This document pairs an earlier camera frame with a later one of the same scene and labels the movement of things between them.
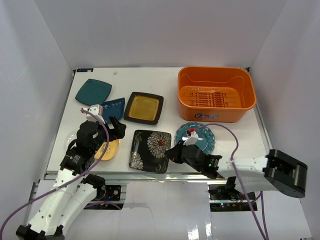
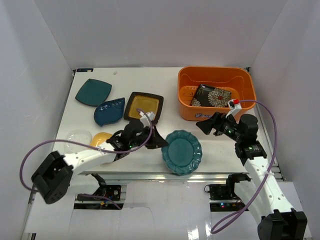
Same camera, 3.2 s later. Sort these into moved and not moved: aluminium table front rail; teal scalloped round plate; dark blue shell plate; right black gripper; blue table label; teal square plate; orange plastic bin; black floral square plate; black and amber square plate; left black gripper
Moved: black floral square plate; right black gripper; left black gripper; teal scalloped round plate
Not moved: blue table label; teal square plate; aluminium table front rail; dark blue shell plate; orange plastic bin; black and amber square plate
